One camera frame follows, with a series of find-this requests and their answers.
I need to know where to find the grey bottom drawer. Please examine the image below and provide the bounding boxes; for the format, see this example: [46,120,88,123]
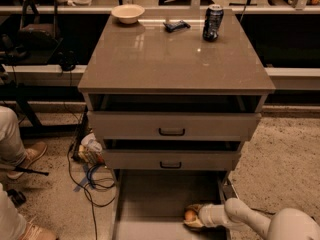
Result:
[112,170,231,240]

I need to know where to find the grey drawer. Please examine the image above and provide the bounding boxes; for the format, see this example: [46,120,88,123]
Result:
[112,170,231,240]
[85,94,263,142]
[103,140,241,171]

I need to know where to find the grey middle drawer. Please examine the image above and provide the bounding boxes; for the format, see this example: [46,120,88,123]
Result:
[103,140,241,171]

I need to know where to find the person's leg and shoe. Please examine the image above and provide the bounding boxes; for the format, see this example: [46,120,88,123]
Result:
[0,183,58,240]
[0,106,48,169]

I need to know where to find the small black floor device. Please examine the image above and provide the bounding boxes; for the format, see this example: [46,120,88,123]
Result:
[7,189,26,207]

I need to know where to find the person's upper leg and shoe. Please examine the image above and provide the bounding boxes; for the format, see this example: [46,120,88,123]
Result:
[0,106,48,169]

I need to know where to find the dark blue soda can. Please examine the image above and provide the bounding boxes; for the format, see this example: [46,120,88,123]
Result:
[202,4,224,42]

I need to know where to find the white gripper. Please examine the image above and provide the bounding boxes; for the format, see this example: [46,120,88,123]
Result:
[184,204,229,231]

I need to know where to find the grey drawer cabinet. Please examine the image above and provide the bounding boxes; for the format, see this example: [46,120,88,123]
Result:
[79,9,274,240]

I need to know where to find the black stick tool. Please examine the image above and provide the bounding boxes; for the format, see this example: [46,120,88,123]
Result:
[13,166,49,176]

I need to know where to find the black headphones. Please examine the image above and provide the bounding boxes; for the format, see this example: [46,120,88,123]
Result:
[57,51,77,72]

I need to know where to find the crumpled snack bag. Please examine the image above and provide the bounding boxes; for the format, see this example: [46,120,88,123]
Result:
[78,133,104,165]

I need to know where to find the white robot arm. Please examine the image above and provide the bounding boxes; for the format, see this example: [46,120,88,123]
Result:
[184,198,320,240]

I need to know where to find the black power adapter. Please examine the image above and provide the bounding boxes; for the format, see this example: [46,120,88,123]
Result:
[223,185,238,199]

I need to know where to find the orange fruit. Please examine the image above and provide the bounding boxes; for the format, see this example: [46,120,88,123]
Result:
[185,210,196,221]

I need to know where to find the person's lower leg and shoe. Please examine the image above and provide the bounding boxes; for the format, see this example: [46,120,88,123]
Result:
[0,183,58,240]

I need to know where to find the grey top drawer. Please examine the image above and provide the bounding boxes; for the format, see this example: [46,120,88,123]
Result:
[85,94,263,142]

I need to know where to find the white ceramic bowl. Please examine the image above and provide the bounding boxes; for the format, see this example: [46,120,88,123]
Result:
[111,4,145,24]

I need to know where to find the black chair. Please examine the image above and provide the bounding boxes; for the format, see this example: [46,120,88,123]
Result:
[17,0,62,64]

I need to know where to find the black floor cables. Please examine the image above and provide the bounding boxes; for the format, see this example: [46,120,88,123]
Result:
[66,140,117,240]

